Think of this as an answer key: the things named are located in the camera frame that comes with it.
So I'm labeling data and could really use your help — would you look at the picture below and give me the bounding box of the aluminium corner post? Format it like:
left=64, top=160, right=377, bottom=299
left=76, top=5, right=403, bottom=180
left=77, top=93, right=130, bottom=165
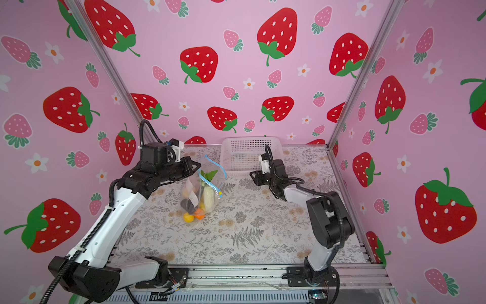
left=327, top=0, right=405, bottom=151
left=67, top=0, right=143, bottom=128

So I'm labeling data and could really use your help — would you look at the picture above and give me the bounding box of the clear zip top bag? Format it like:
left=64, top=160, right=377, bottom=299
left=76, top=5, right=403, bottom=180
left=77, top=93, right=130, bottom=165
left=180, top=155, right=228, bottom=224

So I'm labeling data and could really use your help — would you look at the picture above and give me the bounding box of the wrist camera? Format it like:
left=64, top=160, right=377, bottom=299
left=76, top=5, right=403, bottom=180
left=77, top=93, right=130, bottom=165
left=258, top=153, right=270, bottom=174
left=167, top=139, right=184, bottom=152

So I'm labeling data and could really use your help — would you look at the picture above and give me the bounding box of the left aluminium corner post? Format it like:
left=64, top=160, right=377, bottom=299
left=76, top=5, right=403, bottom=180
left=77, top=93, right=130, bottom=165
left=67, top=0, right=143, bottom=128

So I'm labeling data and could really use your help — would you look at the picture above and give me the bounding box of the dark brown toy fruit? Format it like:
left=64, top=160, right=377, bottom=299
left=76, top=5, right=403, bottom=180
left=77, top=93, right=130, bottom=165
left=180, top=199, right=197, bottom=215

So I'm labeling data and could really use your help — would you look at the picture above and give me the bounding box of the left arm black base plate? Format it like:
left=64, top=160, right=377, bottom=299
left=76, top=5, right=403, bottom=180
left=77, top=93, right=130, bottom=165
left=135, top=267, right=189, bottom=290

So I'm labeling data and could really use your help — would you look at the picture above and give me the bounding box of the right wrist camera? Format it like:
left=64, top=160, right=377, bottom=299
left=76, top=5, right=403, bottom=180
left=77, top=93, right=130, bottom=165
left=258, top=153, right=270, bottom=174

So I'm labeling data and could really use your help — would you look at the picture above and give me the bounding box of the aluminium front rail frame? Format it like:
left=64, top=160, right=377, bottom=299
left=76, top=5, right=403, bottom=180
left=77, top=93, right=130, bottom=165
left=106, top=264, right=400, bottom=303

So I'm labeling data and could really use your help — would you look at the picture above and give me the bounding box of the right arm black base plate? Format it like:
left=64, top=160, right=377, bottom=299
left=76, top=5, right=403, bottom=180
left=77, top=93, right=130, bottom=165
left=282, top=266, right=340, bottom=287

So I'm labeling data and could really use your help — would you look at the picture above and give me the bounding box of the white plastic basket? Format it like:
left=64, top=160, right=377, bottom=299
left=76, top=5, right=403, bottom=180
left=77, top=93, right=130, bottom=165
left=219, top=137, right=283, bottom=178

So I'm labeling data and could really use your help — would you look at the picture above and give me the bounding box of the orange toy tangerine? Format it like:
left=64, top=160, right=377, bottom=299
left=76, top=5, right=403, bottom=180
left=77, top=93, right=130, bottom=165
left=194, top=208, right=206, bottom=220

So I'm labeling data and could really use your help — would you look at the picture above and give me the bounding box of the yellow toy lemon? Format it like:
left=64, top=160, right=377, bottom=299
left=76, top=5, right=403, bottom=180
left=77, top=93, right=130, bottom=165
left=183, top=213, right=195, bottom=223

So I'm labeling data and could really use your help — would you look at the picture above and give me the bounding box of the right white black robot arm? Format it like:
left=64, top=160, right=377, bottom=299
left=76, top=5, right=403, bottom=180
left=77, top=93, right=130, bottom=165
left=250, top=157, right=355, bottom=285

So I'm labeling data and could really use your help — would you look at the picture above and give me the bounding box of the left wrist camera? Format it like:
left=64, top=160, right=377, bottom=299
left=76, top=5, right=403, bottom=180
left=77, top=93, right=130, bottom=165
left=167, top=139, right=184, bottom=152

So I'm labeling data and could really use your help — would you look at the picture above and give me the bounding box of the right aluminium corner post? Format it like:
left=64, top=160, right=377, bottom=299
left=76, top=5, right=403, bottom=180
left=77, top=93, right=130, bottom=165
left=327, top=0, right=405, bottom=151

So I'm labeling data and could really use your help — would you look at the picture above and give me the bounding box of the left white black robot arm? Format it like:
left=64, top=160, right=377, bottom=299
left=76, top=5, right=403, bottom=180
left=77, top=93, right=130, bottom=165
left=40, top=139, right=201, bottom=303

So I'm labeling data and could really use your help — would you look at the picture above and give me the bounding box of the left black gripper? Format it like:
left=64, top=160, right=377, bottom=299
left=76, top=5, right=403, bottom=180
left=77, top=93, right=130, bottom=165
left=157, top=158, right=201, bottom=186

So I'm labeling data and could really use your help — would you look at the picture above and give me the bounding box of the white toy radish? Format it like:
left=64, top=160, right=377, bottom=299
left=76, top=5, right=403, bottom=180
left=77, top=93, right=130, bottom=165
left=201, top=170, right=218, bottom=214

